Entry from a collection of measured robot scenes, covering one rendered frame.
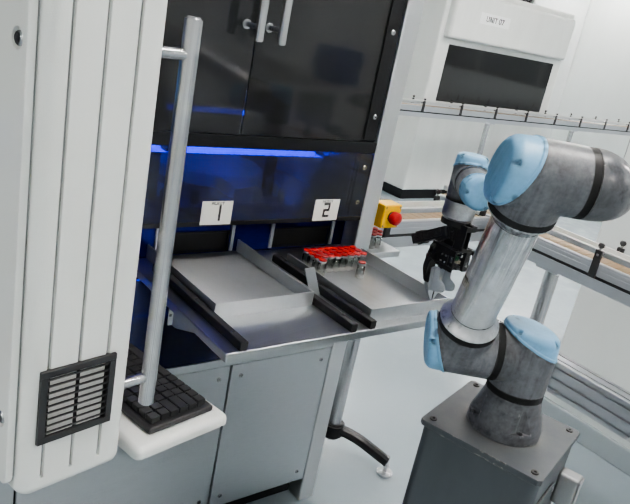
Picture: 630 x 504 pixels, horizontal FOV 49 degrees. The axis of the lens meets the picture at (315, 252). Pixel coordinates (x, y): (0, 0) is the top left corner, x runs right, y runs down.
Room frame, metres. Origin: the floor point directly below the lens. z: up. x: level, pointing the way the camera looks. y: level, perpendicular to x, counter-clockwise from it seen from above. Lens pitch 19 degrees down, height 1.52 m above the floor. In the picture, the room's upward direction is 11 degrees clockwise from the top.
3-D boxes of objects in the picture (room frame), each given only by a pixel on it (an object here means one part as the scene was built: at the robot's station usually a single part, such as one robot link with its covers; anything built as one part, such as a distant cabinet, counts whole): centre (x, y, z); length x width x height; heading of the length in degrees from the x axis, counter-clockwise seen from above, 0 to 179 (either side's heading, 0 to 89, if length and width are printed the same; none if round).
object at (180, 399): (1.16, 0.33, 0.82); 0.40 x 0.14 x 0.02; 52
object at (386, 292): (1.66, -0.14, 0.90); 0.34 x 0.26 x 0.04; 40
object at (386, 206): (2.00, -0.18, 1.00); 0.08 x 0.07 x 0.07; 41
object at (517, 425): (1.27, -0.45, 0.84); 0.15 x 0.15 x 0.10
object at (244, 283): (1.52, 0.19, 0.90); 0.34 x 0.26 x 0.04; 41
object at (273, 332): (1.58, 0.02, 0.87); 0.70 x 0.48 x 0.02; 131
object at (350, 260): (1.74, -0.07, 0.90); 0.18 x 0.02 x 0.05; 130
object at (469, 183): (1.47, -0.33, 1.23); 0.11 x 0.11 x 0.08; 2
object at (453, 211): (1.58, -0.31, 1.15); 0.08 x 0.08 x 0.05
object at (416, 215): (2.29, -0.30, 0.92); 0.69 x 0.16 x 0.16; 131
